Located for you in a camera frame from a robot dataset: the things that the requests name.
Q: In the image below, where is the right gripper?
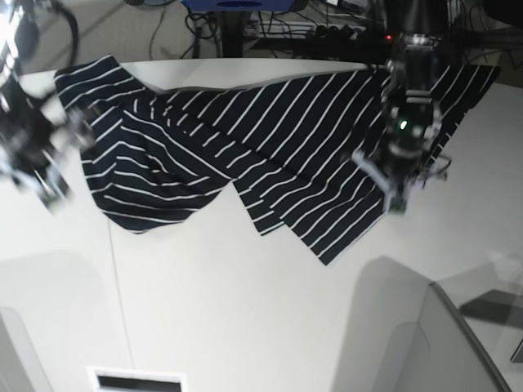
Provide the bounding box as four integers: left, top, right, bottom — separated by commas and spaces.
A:
0, 122, 95, 193

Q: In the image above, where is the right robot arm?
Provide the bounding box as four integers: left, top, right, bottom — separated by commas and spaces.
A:
1, 1, 93, 200

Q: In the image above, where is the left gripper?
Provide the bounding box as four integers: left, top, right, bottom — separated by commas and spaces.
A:
379, 138, 429, 176

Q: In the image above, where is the grey chair back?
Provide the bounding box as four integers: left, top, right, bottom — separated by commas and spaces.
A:
331, 256, 511, 391

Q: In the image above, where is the black table leg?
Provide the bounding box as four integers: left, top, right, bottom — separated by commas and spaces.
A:
217, 11, 251, 58

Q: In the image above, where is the navy white striped t-shirt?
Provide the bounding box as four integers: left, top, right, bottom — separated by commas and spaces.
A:
53, 55, 502, 267

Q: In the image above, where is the white slotted box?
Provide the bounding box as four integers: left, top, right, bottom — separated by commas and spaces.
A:
87, 366, 189, 392

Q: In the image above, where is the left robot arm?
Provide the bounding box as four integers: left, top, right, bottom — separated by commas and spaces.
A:
378, 1, 448, 189

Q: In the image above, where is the black power strip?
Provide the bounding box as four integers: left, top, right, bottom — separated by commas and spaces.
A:
245, 20, 391, 40

